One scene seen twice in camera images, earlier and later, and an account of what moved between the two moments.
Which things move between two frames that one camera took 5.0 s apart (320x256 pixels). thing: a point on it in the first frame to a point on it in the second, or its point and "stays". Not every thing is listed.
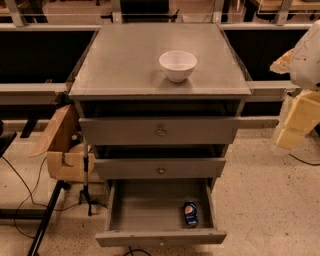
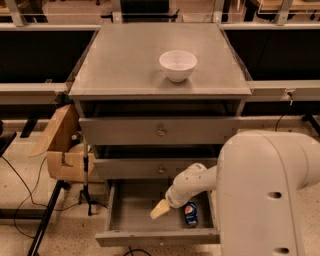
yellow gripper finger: [303, 116] to [186, 186]
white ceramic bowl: [178, 64] stays
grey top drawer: [160, 131] stays
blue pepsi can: [191, 214] stays
